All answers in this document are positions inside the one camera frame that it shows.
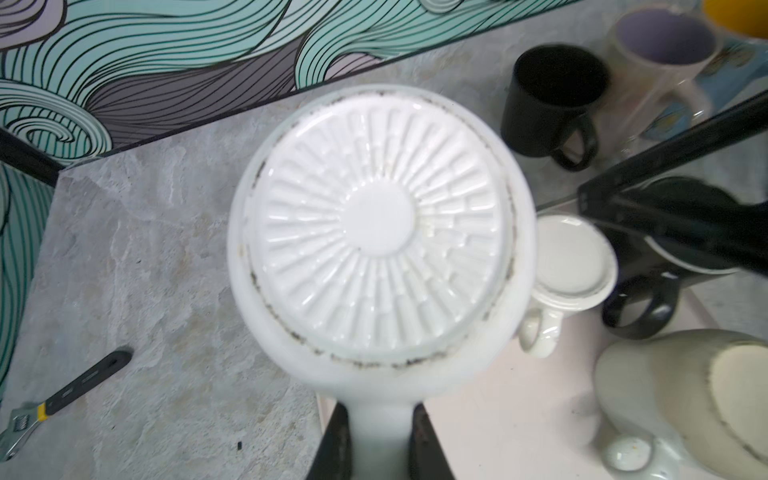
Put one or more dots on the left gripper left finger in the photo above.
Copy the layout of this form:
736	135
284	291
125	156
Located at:
333	460

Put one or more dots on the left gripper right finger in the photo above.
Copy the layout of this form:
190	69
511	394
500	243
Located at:
427	460

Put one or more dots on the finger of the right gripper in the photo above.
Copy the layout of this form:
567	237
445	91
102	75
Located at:
734	233

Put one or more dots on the tall white mug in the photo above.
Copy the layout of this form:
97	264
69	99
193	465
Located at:
576	270

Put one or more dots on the pink iridescent mug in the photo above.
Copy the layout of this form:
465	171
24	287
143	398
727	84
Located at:
654	55

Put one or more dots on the black mug white base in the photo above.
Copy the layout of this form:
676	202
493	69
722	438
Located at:
546	112

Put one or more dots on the blue mug yellow inside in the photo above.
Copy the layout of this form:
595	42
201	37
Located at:
742	26

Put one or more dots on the cream speckled mug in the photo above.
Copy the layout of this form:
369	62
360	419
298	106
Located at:
694	397

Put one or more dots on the white ribbed-bottom mug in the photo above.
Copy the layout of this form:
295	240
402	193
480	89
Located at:
381	249

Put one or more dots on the black glossy mug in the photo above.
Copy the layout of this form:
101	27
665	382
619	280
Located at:
652	273

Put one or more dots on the pink silicone tray mat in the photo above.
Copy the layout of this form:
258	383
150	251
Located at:
528	417

